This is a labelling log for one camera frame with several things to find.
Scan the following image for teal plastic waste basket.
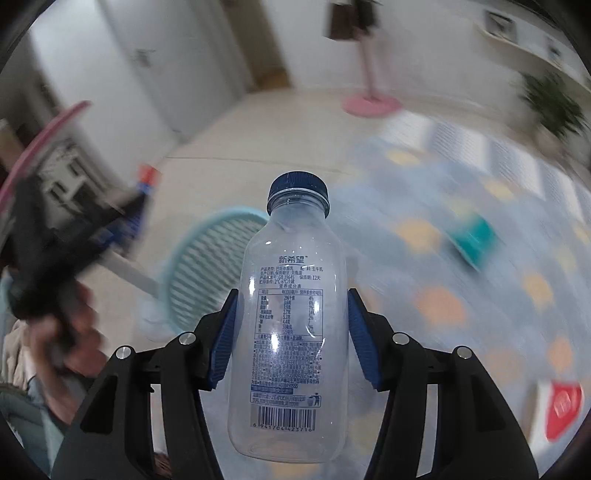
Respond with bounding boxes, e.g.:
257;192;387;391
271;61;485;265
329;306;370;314
159;208;269;333

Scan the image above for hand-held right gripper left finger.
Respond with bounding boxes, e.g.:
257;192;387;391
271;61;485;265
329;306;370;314
50;288;241;480

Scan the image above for black shoulder bag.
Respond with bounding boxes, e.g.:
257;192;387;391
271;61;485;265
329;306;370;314
355;0;379;33

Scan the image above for clear plastic bottle blue cap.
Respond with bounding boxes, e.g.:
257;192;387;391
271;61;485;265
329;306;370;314
227;171;349;463

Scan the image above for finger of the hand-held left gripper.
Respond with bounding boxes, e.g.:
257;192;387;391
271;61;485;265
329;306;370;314
99;184;158;260

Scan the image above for potted green plant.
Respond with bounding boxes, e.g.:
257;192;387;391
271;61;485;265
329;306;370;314
517;71;585;144

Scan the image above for brown tote bag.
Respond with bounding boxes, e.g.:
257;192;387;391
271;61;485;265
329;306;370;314
323;2;354;40

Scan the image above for white panel door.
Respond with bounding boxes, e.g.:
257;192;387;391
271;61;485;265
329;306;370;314
99;0;252;134

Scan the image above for person's blue jeans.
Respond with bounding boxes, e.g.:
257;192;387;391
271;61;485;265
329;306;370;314
0;374;70;480

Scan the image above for person's left forearm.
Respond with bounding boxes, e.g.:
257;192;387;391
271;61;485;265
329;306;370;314
44;364;95;423

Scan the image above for pink coat rack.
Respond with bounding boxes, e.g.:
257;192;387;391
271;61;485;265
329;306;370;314
342;0;402;117

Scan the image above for red packet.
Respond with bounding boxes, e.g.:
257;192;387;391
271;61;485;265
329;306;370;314
545;381;585;441

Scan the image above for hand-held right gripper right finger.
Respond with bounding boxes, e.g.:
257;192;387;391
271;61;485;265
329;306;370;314
346;288;540;480

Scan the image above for teal small packet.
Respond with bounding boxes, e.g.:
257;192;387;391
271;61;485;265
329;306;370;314
445;216;499;268

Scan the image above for person's left hand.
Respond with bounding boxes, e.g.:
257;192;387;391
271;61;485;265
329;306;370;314
25;279;109;374

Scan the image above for white cabinet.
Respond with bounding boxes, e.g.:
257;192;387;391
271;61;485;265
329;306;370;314
41;152;103;200

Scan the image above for white curved wall shelf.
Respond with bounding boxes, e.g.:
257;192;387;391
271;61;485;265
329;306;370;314
475;28;591;88

